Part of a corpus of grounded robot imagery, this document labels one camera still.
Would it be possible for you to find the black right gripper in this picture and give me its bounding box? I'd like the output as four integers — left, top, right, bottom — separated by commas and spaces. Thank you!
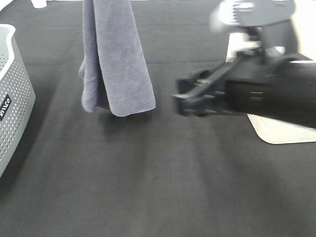
172, 55, 316, 128

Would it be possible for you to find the grey perforated laundry basket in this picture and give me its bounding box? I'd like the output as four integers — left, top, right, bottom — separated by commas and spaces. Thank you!
0, 24, 36, 174

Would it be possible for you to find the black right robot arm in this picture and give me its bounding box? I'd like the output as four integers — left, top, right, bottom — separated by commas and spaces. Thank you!
173, 20, 316, 128

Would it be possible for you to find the white object at table edge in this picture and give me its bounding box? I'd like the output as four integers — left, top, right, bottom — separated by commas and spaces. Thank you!
31, 0, 47, 8

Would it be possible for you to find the grey microfibre towel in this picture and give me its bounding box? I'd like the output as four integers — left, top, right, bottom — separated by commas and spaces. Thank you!
79, 0, 156, 117

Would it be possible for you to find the white lidded storage box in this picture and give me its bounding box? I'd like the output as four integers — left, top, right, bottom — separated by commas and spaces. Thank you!
226, 0, 316, 144

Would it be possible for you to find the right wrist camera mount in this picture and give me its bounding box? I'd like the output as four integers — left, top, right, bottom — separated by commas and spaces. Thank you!
209, 0, 295, 33

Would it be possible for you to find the black table cloth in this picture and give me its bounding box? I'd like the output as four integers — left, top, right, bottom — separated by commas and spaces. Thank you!
0, 0, 316, 237

